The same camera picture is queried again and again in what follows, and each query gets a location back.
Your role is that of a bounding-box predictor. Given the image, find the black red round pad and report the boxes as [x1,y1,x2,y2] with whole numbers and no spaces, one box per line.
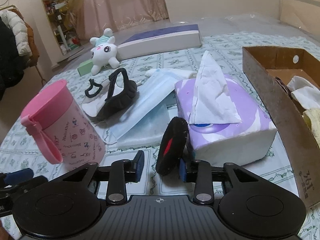
[156,117,195,176]

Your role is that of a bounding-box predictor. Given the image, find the clear mask wrapper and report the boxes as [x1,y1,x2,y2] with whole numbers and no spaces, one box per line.
[81,98,170,148]

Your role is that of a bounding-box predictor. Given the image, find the black eye mask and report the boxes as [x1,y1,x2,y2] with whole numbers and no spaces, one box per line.
[97,68,137,120]

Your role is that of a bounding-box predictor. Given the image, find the blue face mask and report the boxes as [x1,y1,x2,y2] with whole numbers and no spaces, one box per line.
[105,69,181,145]

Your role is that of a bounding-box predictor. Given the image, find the yellow towel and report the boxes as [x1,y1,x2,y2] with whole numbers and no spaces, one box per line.
[303,108,320,145]

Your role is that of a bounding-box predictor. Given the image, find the white sock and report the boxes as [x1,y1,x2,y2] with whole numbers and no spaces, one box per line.
[287,76,320,110]

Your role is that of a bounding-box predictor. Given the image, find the pink cup with lid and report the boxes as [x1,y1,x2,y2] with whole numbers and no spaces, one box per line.
[20,80,106,170]

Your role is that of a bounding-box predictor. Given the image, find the purple tissue pack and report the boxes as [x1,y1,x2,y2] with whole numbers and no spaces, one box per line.
[175,51,277,167]

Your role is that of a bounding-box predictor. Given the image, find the black jacket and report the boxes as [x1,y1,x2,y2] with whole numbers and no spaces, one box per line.
[0,20,25,99]

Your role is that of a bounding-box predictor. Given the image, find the small green box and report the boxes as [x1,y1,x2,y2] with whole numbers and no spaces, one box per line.
[77,59,93,76]

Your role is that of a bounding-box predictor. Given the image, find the orange brown jacket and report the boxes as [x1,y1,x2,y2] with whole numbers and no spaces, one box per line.
[10,8,40,67]

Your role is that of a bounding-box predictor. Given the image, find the white bunny plush toy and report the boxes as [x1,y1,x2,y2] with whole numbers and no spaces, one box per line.
[89,28,120,75]

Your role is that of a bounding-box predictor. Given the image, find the brown cardboard box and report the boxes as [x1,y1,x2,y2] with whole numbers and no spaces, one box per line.
[242,46,319,207]

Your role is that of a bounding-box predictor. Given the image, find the blue and white flat box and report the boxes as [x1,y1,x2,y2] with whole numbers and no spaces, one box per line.
[117,24,202,61]

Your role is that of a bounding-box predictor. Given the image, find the white puffer jacket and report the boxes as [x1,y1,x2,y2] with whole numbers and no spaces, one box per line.
[1,9,31,56]

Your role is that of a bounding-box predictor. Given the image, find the pink curtain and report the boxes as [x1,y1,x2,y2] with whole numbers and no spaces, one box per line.
[74,0,169,40]

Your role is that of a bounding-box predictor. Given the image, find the wooden bookshelf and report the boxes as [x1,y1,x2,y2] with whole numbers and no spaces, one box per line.
[42,0,81,55]

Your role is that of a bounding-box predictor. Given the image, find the plastic wrapped headboard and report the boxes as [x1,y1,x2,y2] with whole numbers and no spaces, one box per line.
[279,0,319,36]

